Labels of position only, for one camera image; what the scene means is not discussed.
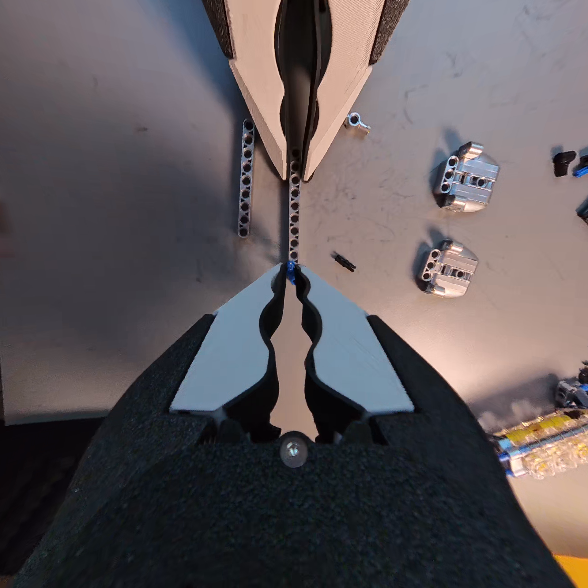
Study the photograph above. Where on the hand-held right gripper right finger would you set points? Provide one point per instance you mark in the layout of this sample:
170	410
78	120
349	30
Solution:
358	363

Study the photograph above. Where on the long grey toy beam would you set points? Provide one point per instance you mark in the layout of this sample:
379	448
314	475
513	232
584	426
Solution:
246	179
294	216

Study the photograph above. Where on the blue toy pin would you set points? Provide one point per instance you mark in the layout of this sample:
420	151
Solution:
291	271

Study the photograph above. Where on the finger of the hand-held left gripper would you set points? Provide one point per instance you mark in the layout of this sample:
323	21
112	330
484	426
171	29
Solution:
255	55
349	55

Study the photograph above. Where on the silver toy engine block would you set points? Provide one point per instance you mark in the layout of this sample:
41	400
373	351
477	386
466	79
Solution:
466	177
448	268

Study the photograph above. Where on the yellow bin with small pins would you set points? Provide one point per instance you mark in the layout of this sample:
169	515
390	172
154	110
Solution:
574	572

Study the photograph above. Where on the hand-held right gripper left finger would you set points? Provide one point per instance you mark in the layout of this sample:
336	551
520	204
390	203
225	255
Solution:
225	363

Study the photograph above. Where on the pile of mixed toy pins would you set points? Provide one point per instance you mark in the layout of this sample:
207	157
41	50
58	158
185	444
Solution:
562	163

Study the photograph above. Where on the black toy pin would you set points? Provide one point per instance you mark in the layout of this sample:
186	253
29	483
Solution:
344	262

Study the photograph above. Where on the small silver toy connector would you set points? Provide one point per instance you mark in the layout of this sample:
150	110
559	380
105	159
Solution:
357	124

